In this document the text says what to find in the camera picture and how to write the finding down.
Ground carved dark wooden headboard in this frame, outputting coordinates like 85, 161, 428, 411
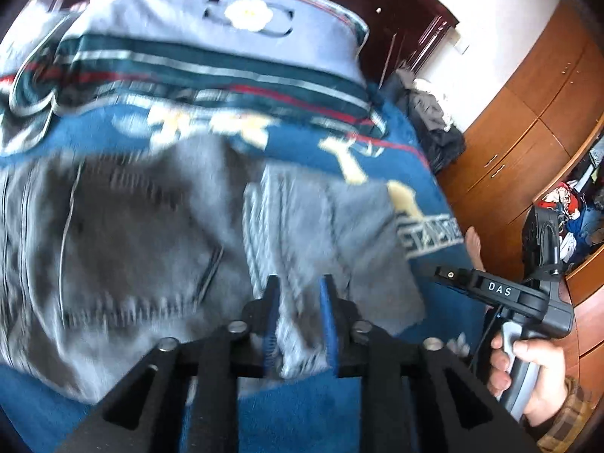
28, 0, 461, 100

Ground dark jacket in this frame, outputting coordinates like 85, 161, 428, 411
394, 68, 468, 175

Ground grey denim pants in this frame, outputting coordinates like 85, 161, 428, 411
0, 134, 428, 404

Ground brown wooden wardrobe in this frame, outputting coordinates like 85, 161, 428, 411
434, 0, 604, 435

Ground white grey garment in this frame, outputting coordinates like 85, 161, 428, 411
410, 78, 456, 133

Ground person's right forearm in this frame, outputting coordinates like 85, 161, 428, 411
535, 376, 602, 453

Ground black cable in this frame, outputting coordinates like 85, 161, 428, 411
469, 304, 501, 371

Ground blue flower print pillow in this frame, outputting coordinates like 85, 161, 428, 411
0, 0, 385, 156

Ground person's right hand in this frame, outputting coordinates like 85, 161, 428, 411
490, 333, 574, 428

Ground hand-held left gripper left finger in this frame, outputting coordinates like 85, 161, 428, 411
57, 275, 282, 453

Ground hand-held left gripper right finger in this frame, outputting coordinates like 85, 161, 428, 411
320, 275, 539, 453

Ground colourful clothes heap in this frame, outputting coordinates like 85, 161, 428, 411
535, 137, 604, 265

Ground blue patterned blanket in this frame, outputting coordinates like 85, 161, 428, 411
0, 99, 492, 453

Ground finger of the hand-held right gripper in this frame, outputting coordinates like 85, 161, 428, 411
421, 265, 477, 296

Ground person's bare foot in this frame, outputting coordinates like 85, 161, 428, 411
465, 226, 484, 270

